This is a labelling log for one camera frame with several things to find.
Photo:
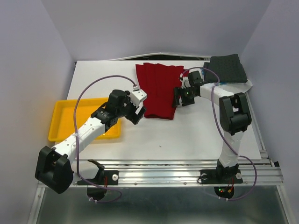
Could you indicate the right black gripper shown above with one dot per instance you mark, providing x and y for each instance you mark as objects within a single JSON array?
[{"x": 178, "y": 91}]

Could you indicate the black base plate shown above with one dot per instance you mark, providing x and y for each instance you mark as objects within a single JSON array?
[
  {"x": 100, "y": 187},
  {"x": 224, "y": 182}
]

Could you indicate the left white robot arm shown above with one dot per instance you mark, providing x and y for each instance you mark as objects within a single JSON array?
[{"x": 54, "y": 163}]

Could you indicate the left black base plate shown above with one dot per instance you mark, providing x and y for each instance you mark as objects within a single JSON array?
[{"x": 100, "y": 187}]

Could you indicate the dark grey dotted skirt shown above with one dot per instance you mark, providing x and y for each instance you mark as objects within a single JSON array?
[{"x": 228, "y": 68}]

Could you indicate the aluminium mounting rail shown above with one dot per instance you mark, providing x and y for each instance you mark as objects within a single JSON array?
[{"x": 174, "y": 173}]

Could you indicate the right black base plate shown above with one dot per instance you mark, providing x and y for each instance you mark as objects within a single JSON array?
[{"x": 224, "y": 182}]

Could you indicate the white paper sheet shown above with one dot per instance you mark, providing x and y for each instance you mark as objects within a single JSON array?
[{"x": 236, "y": 87}]

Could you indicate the blue floral skirt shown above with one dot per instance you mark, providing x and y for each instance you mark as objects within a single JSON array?
[{"x": 214, "y": 75}]

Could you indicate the red skirt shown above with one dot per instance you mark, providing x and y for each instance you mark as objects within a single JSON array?
[{"x": 159, "y": 81}]

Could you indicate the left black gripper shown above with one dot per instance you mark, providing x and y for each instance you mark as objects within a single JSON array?
[{"x": 133, "y": 117}]

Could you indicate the yellow plastic tray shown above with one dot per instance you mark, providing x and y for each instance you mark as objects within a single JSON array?
[{"x": 62, "y": 125}]

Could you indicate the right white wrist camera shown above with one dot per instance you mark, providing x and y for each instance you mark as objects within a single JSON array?
[{"x": 184, "y": 81}]

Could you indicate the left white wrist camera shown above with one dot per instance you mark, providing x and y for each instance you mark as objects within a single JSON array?
[{"x": 137, "y": 97}]

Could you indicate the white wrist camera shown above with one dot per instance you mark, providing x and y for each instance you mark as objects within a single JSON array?
[
  {"x": 184, "y": 81},
  {"x": 137, "y": 97}
]

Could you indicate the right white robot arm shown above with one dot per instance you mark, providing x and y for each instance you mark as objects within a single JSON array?
[{"x": 232, "y": 122}]

